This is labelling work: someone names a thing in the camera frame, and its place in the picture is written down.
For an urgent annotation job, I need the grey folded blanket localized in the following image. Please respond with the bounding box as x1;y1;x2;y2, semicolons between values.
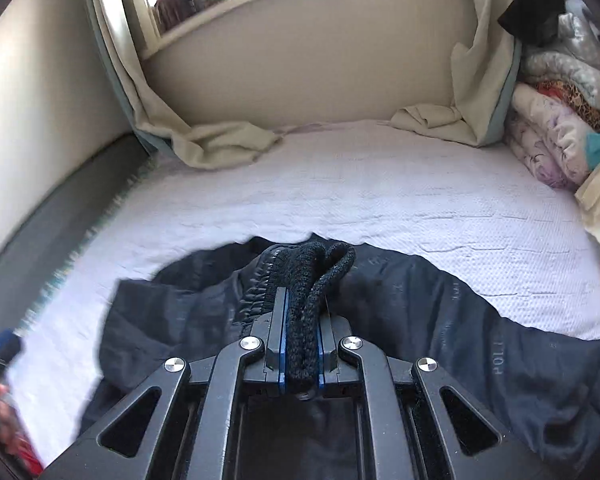
522;0;600;107

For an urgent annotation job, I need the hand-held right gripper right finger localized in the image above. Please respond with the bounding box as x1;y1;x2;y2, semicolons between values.
319;309;561;480

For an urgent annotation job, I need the white textured bedspread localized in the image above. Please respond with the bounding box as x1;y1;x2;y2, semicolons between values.
0;120;600;467

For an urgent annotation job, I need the black jacket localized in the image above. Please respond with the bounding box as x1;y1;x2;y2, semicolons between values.
77;232;600;480

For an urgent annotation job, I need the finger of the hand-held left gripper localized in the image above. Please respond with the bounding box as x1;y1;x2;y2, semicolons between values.
0;327;26;387

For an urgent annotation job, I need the black cloth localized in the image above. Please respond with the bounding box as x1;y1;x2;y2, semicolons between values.
497;0;577;47

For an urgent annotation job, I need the grey bed frame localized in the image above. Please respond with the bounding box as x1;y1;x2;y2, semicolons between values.
0;132;147;343

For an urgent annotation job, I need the beige curtain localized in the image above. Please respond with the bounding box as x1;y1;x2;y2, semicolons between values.
82;0;282;169
390;0;524;149

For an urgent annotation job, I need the white purple floral quilt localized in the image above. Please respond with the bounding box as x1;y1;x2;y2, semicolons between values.
505;82;600;192

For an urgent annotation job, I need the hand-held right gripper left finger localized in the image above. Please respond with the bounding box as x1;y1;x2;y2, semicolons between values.
42;287;288;480

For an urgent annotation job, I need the leopard print blanket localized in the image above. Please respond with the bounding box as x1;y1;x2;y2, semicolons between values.
535;79;600;133

